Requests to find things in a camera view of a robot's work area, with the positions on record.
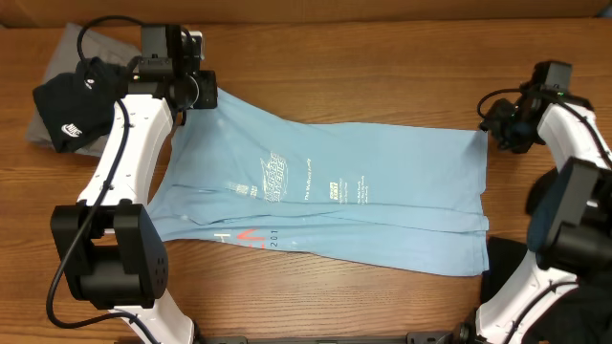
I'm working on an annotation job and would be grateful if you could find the light blue printed t-shirt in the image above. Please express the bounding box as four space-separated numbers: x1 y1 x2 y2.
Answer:
148 92 489 276

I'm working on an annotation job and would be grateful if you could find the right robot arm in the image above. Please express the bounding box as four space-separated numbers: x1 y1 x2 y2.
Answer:
407 60 611 343

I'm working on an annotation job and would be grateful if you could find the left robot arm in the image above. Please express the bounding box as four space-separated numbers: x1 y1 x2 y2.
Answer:
45 24 218 343

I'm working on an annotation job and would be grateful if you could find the folded black Nike shirt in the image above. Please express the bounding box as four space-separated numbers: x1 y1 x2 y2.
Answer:
33 56 140 153

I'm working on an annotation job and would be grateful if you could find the black garment under blue shirt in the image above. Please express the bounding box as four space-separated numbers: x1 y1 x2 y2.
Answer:
470 160 611 343

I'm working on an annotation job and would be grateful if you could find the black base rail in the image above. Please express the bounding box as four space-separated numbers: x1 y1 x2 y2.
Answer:
195 332 453 344

